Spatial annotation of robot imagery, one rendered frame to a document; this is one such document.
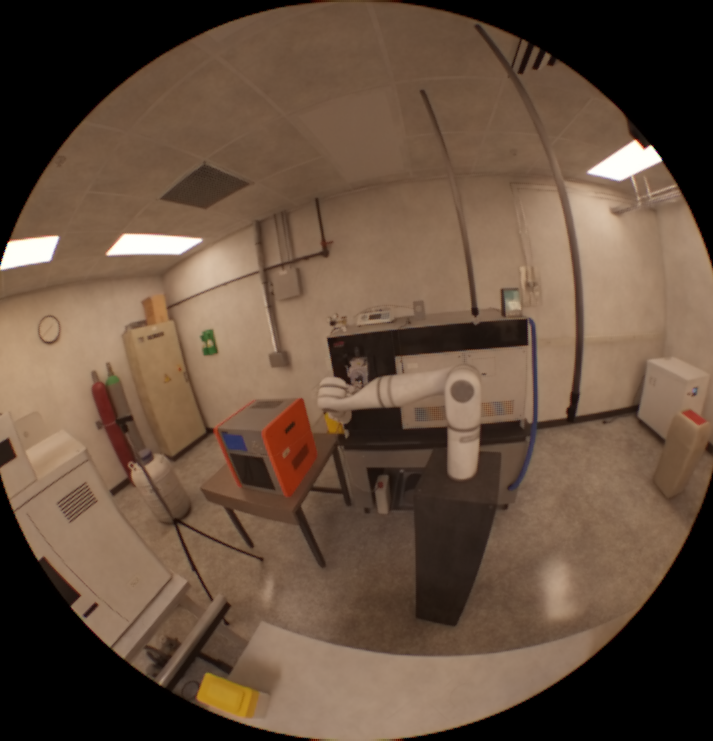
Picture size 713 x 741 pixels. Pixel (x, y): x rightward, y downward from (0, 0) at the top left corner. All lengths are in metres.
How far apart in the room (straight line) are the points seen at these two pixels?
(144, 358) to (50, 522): 3.23
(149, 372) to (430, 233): 3.79
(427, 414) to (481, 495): 0.95
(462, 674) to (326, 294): 2.85
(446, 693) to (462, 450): 0.64
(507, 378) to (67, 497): 1.94
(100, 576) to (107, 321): 3.54
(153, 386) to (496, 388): 3.85
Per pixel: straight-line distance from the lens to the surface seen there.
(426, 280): 2.57
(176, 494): 2.82
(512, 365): 1.58
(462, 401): 0.65
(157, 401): 3.93
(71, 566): 0.93
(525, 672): 0.77
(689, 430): 2.60
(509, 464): 1.83
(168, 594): 1.07
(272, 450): 1.28
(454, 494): 0.75
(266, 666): 0.81
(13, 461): 0.83
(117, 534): 0.93
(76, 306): 4.04
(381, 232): 2.67
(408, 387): 0.70
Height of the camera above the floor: 1.63
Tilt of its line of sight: 15 degrees down
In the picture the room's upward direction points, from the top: 9 degrees counter-clockwise
